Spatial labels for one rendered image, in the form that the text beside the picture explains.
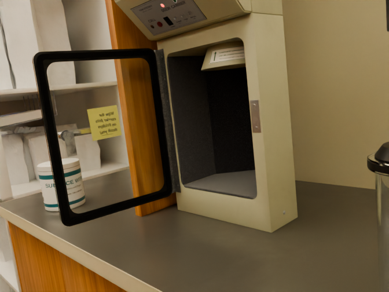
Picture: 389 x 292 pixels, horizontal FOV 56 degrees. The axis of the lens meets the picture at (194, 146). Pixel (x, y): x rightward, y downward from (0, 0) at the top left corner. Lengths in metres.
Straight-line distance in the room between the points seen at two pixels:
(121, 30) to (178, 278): 0.64
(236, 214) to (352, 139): 0.45
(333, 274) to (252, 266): 0.14
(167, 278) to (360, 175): 0.70
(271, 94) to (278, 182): 0.20
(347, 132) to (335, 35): 0.29
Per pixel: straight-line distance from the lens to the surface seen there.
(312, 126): 1.22
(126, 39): 1.02
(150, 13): 0.91
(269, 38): 0.83
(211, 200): 0.94
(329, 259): 0.74
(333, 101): 1.18
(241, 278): 0.68
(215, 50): 0.89
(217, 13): 0.81
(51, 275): 1.26
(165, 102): 1.00
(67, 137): 0.86
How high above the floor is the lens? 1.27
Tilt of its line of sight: 9 degrees down
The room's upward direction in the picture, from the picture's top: 7 degrees counter-clockwise
